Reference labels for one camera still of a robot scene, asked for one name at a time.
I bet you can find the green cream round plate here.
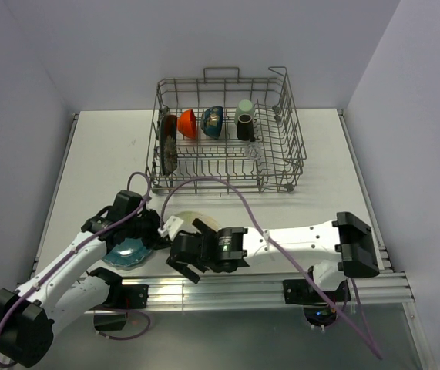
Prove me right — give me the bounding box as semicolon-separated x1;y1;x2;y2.
163;211;220;237

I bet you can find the teal scalloped plate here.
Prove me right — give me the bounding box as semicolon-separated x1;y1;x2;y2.
102;238;152;268

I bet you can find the clear drinking glass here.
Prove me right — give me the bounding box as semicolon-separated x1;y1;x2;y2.
244;142;262;160

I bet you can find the black floral square plate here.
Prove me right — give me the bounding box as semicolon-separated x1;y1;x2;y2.
159;114;177;176

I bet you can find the black mug brown inside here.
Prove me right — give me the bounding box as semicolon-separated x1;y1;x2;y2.
237;113;255;142

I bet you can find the orange bowl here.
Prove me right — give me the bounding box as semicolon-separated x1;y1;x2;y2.
177;109;197;140

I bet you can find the blue patterned bowl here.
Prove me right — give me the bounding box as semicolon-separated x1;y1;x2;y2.
200;106;223;139

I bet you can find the light green plastic cup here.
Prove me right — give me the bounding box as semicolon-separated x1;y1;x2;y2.
233;99;254;124

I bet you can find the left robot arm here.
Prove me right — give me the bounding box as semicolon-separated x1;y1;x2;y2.
0;190;160;369

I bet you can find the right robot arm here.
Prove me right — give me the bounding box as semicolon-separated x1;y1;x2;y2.
158;212;380;301

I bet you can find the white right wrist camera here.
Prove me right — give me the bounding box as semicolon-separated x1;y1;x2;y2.
157;214;193;241

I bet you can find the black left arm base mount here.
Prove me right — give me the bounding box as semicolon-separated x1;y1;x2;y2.
93;284;149;331

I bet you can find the grey wire dish rack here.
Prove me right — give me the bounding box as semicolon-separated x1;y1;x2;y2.
146;66;307;194

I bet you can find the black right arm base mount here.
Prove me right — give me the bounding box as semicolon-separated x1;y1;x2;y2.
282;279;351;332

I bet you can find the aluminium table edge rail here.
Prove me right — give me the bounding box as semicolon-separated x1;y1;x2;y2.
69;250;414;312

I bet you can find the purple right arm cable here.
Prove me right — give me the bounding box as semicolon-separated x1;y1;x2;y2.
160;177;383;360

